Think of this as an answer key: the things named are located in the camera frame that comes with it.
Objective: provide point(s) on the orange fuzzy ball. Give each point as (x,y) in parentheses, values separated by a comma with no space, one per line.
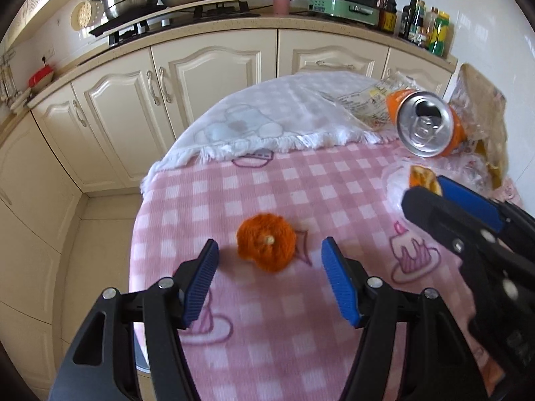
(265,242)

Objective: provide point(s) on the dark glass bottle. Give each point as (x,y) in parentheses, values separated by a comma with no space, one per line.
(407,19)
(419,27)

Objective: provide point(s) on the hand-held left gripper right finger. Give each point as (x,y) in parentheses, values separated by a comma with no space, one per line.
(340,284)

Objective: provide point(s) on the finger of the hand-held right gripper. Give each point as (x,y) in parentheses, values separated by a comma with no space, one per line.
(472,204)
(439,217)

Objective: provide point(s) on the row of hanging utensils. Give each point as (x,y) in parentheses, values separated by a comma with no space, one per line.
(6,79)

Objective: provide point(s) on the small orange peel piece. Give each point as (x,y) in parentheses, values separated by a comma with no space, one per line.
(423,177)

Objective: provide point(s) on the pink utensil holder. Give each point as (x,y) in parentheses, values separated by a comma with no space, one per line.
(281,4)

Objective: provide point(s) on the clear printed plastic wrapper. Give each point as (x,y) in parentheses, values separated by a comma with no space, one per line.
(368,100)

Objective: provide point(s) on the crumpled clear plastic film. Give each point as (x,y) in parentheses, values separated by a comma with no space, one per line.
(468,167)

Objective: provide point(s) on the orange drink can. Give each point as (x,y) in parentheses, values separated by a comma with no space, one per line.
(426,127)

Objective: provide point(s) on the white checked cloth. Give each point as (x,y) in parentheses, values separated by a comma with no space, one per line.
(259,108)

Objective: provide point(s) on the green electric cooker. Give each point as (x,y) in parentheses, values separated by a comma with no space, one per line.
(345,4)

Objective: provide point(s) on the green bottle yellow label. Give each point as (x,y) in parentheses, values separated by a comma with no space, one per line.
(441,35)

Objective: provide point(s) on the dark soy sauce bottle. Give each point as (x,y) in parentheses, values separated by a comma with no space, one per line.
(386,14)

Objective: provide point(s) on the pink checked tablecloth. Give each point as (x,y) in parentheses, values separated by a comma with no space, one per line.
(259,342)

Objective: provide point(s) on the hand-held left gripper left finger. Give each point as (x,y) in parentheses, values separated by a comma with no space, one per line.
(200,284)

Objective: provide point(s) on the yellow brown plastic bag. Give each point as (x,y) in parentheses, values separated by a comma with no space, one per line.
(480,92)

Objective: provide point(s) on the white wall outlet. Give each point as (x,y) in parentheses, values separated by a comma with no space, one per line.
(48,54)

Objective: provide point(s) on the cream perforated round plate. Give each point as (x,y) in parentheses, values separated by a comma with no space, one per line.
(81,14)

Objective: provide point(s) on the black gas stove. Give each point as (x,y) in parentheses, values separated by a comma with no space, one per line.
(138,30)

